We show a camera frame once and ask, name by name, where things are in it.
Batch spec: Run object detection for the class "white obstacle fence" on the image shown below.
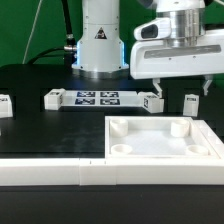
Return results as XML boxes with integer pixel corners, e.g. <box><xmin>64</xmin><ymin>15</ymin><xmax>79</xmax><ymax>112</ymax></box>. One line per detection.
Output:
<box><xmin>0</xmin><ymin>120</ymin><xmax>224</xmax><ymax>186</ymax></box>

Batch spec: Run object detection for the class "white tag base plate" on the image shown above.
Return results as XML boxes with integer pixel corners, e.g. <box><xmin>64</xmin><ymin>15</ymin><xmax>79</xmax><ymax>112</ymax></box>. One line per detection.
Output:
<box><xmin>63</xmin><ymin>91</ymin><xmax>141</xmax><ymax>107</ymax></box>

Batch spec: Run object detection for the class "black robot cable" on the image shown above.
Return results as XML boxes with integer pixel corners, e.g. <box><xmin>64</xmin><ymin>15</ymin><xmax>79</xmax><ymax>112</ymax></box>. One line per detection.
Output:
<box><xmin>27</xmin><ymin>0</ymin><xmax>78</xmax><ymax>66</ymax></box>

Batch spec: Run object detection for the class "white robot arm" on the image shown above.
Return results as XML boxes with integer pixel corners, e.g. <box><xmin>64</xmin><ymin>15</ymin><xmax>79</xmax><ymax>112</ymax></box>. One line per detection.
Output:
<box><xmin>72</xmin><ymin>0</ymin><xmax>224</xmax><ymax>89</ymax></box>

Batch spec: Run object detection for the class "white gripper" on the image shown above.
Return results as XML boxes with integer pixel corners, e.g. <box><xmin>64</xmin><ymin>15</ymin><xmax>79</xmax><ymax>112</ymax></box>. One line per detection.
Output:
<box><xmin>130</xmin><ymin>17</ymin><xmax>224</xmax><ymax>98</ymax></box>

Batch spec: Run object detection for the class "thin white cable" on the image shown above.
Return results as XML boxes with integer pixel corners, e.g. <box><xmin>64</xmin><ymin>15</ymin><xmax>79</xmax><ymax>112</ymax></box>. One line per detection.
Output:
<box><xmin>22</xmin><ymin>0</ymin><xmax>44</xmax><ymax>65</ymax></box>

